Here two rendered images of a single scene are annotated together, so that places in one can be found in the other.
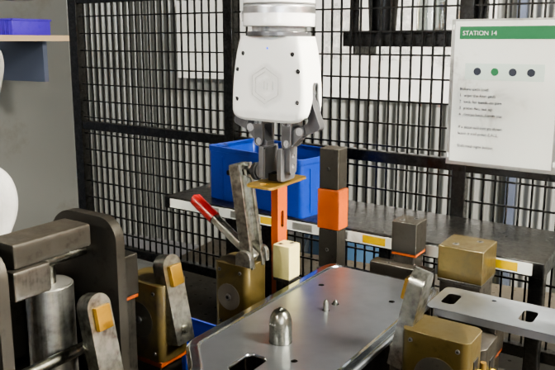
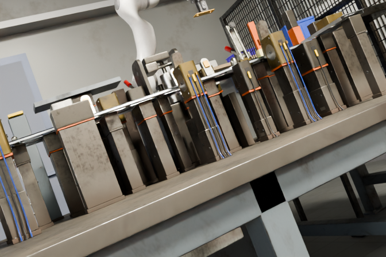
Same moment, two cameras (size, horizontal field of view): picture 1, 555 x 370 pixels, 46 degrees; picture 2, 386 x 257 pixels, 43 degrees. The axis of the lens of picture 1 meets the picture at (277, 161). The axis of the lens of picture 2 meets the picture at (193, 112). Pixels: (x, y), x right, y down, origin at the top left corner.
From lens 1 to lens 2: 142 cm
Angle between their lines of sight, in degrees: 38
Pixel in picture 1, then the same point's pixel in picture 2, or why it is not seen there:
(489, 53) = not seen: outside the picture
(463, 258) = (323, 23)
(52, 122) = not seen: hidden behind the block
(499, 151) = not seen: outside the picture
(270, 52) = not seen: outside the picture
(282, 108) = not seen: outside the picture
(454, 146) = not seen: outside the picture
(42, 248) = (153, 58)
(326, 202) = (291, 35)
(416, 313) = (261, 35)
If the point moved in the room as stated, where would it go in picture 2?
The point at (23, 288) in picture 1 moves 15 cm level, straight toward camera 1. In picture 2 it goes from (149, 68) to (136, 65)
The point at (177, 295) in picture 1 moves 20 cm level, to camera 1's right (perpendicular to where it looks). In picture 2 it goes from (208, 70) to (247, 50)
